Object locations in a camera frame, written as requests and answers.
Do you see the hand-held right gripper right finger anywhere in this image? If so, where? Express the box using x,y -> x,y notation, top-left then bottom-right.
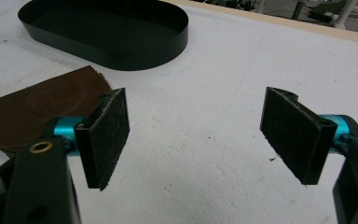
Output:
259,87 -> 352,186

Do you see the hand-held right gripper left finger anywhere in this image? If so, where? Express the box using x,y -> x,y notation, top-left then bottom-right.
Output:
53,87 -> 131,191

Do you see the white metal stand leg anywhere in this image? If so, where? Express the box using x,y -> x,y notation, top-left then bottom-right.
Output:
334,0 -> 358,31

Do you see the black oval tray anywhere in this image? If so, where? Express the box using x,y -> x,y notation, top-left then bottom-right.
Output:
17,0 -> 189,72

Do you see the brown leather pouch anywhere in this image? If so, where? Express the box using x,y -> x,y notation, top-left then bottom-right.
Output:
0,64 -> 113,158

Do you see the white foam mat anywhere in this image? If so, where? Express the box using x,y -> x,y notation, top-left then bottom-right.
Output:
0,0 -> 358,224

